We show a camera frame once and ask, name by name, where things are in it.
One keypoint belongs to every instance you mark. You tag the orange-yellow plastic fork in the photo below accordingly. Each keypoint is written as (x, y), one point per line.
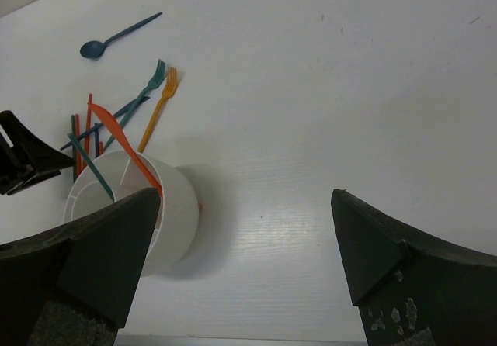
(168, 92)

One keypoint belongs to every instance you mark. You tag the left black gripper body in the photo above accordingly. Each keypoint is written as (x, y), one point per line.
(15, 164)

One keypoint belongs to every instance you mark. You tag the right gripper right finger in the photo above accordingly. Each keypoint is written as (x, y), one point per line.
(410, 287)

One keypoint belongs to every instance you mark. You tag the orange plastic knife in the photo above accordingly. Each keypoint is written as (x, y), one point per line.
(114, 128)

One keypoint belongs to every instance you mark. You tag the dark blue plastic spoon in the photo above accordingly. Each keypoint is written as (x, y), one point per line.
(94, 49)

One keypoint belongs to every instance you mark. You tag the teal plastic fork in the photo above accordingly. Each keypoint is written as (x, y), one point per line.
(156, 80)

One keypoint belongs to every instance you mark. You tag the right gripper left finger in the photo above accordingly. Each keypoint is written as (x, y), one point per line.
(74, 284)

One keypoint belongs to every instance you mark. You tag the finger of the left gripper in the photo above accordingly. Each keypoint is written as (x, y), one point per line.
(36, 179)
(43, 158)

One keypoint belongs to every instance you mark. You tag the white divided round container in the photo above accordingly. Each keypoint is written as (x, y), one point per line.
(176, 216)

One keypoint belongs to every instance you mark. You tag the dark teal chopstick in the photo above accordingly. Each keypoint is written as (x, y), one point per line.
(97, 141)

